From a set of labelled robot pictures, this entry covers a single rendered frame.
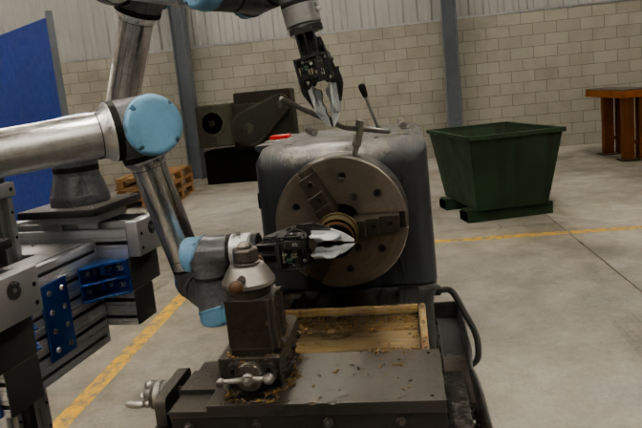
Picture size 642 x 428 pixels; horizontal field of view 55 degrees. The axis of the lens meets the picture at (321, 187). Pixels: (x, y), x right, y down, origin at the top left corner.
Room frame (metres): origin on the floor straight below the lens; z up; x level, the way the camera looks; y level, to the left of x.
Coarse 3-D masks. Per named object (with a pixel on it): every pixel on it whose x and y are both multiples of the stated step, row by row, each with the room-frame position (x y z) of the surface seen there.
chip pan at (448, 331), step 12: (444, 324) 2.05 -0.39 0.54; (456, 324) 2.04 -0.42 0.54; (444, 336) 1.95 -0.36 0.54; (456, 336) 1.94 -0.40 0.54; (444, 348) 1.86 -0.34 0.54; (456, 348) 1.85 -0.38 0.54; (444, 360) 1.77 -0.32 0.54; (456, 360) 1.76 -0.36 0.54; (468, 372) 1.68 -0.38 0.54; (468, 384) 1.61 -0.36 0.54; (468, 396) 1.54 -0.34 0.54; (480, 420) 1.42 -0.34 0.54
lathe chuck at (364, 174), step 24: (312, 168) 1.42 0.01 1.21; (336, 168) 1.41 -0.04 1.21; (360, 168) 1.40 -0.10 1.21; (384, 168) 1.45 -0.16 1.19; (288, 192) 1.43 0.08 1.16; (336, 192) 1.41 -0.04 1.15; (360, 192) 1.40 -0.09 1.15; (384, 192) 1.39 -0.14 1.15; (288, 216) 1.43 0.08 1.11; (312, 216) 1.42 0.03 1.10; (408, 216) 1.42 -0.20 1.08; (312, 240) 1.42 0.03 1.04; (360, 240) 1.40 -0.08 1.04; (384, 240) 1.39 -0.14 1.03; (336, 264) 1.41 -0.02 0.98; (360, 264) 1.40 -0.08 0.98; (384, 264) 1.39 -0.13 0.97
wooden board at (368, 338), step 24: (288, 312) 1.33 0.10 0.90; (312, 312) 1.33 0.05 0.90; (336, 312) 1.32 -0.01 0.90; (360, 312) 1.31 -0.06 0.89; (384, 312) 1.30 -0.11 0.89; (408, 312) 1.29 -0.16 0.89; (312, 336) 1.22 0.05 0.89; (336, 336) 1.21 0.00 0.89; (360, 336) 1.20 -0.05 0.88; (384, 336) 1.18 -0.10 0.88; (408, 336) 1.17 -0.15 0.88
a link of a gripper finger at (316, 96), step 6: (312, 90) 1.28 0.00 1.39; (318, 90) 1.30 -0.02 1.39; (312, 96) 1.28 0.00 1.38; (318, 96) 1.30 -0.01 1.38; (312, 102) 1.30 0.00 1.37; (318, 102) 1.30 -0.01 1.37; (318, 108) 1.28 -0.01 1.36; (324, 108) 1.30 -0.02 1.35; (318, 114) 1.28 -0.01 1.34; (324, 114) 1.30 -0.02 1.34; (324, 120) 1.30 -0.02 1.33; (330, 120) 1.30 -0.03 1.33; (330, 126) 1.30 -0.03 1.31
